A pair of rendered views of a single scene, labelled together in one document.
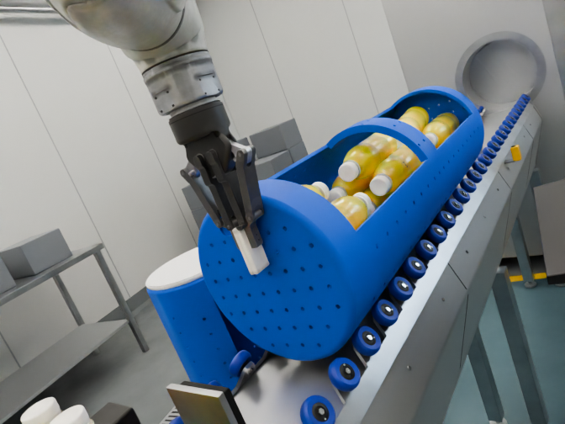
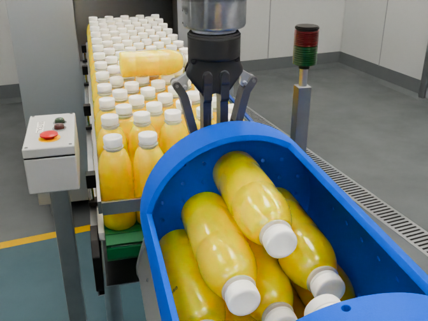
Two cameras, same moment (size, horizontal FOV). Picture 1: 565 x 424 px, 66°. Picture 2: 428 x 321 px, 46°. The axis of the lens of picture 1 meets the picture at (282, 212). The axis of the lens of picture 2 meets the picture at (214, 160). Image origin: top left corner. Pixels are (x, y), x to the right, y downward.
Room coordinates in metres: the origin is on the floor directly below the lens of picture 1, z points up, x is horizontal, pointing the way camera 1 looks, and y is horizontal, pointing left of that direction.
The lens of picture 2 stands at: (1.01, -0.53, 1.50)
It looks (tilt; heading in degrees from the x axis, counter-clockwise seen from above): 25 degrees down; 126
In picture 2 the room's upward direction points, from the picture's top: straight up
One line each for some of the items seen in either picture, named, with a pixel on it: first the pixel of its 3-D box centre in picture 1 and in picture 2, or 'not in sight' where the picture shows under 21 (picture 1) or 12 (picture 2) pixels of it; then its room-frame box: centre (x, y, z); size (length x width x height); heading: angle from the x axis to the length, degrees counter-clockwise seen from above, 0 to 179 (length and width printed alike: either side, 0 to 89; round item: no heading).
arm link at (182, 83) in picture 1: (185, 87); (213, 9); (0.59, 0.06, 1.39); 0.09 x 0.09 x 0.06
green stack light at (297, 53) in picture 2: not in sight; (304, 54); (0.42, 0.70, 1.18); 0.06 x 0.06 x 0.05
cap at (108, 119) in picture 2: not in sight; (109, 120); (0.19, 0.21, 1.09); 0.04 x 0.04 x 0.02
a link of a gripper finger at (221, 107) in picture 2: (220, 190); (222, 106); (0.60, 0.07, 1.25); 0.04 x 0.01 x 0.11; 140
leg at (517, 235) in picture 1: (516, 232); not in sight; (2.08, -1.09, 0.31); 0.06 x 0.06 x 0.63; 50
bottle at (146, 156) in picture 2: not in sight; (150, 181); (0.33, 0.18, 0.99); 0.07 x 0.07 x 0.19
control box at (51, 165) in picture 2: not in sight; (53, 150); (0.14, 0.09, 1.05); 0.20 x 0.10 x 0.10; 140
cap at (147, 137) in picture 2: not in sight; (148, 138); (0.33, 0.18, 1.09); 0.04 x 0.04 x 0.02
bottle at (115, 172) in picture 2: not in sight; (116, 185); (0.28, 0.13, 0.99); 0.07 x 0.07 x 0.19
